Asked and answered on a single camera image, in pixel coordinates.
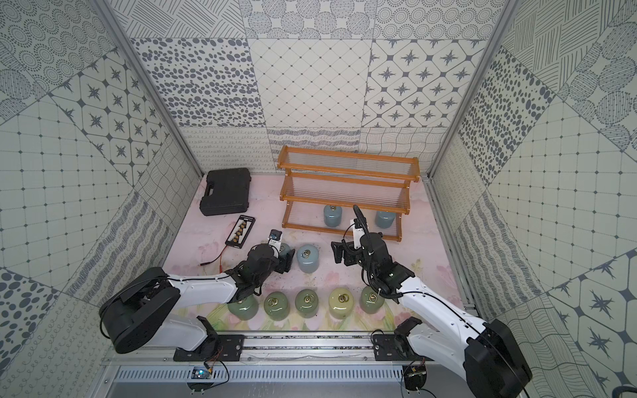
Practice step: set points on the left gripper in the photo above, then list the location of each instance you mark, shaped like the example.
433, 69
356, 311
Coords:
285, 259

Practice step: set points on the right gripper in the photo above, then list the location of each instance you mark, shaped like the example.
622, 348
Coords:
338, 251

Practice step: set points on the blue canister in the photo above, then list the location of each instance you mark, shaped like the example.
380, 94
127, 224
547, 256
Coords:
332, 216
287, 255
308, 258
384, 220

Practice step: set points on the green canister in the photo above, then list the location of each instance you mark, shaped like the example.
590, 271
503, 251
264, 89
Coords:
277, 306
371, 301
307, 303
245, 309

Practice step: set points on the cream yellow canister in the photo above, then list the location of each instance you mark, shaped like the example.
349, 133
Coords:
340, 303

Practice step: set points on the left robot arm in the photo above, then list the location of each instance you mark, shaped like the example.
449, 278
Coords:
141, 314

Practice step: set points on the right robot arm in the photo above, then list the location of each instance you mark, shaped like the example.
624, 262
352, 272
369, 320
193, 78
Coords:
484, 354

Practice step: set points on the wooden three-tier shelf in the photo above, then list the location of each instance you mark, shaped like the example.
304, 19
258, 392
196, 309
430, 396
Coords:
315, 178

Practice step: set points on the floral pink table mat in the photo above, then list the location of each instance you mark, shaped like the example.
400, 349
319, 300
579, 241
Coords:
201, 239

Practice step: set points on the black battery holder tray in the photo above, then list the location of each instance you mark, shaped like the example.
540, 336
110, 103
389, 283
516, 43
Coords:
240, 232

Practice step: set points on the red black test lead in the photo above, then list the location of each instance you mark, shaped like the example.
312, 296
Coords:
215, 259

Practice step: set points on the black plastic tool case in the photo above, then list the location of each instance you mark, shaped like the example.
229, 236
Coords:
226, 192

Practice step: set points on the green circuit board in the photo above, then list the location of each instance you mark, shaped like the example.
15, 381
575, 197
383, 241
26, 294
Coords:
200, 379

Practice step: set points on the black connector module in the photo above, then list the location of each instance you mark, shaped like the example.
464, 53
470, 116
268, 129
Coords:
414, 377

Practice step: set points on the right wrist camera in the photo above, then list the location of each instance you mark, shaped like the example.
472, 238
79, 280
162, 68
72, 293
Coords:
358, 233

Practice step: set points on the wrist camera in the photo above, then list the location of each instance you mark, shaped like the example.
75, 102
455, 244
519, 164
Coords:
274, 239
358, 233

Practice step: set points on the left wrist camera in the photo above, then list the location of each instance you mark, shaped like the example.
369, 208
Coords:
274, 239

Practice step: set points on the aluminium mounting rail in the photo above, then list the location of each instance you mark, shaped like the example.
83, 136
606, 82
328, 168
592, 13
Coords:
269, 348

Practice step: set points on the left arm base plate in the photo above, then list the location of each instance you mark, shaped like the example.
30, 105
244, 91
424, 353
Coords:
227, 348

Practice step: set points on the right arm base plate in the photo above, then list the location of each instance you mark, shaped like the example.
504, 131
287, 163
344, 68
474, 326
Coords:
388, 347

